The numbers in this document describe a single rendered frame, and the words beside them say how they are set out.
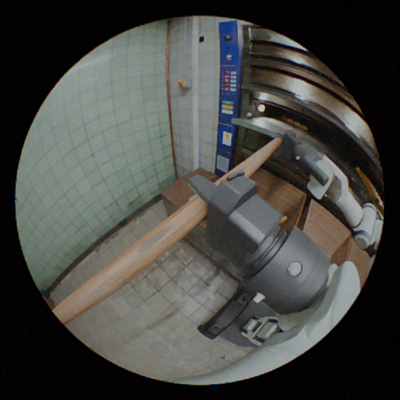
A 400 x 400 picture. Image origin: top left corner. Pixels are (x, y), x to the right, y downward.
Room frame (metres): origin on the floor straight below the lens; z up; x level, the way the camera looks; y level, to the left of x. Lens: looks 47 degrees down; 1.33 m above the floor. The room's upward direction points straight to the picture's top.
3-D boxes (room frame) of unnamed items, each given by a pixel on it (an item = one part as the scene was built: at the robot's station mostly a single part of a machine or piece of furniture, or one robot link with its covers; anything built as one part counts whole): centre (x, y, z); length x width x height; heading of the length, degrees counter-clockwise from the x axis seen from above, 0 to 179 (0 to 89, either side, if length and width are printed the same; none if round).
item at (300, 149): (0.35, -0.34, 1.20); 0.12 x 0.10 x 0.13; 12
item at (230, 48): (1.71, -0.85, 1.07); 1.93 x 0.16 x 2.15; 138
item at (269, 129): (0.63, -0.49, 1.19); 0.55 x 0.36 x 0.03; 47
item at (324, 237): (0.10, -0.84, 0.72); 0.56 x 0.49 x 0.28; 48
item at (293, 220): (0.52, -0.40, 0.72); 0.56 x 0.49 x 0.28; 48
